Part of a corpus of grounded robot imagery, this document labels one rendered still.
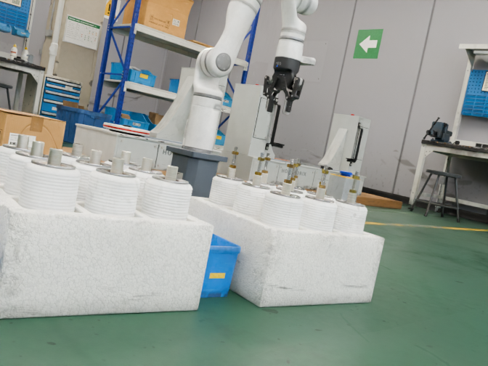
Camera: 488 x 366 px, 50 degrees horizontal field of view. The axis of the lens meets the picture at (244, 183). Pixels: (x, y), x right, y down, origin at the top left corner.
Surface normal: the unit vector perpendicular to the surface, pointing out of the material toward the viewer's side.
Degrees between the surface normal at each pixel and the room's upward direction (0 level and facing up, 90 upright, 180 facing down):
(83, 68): 90
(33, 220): 90
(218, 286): 92
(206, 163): 90
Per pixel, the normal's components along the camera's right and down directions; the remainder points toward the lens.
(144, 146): 0.67, 0.19
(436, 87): -0.72, -0.09
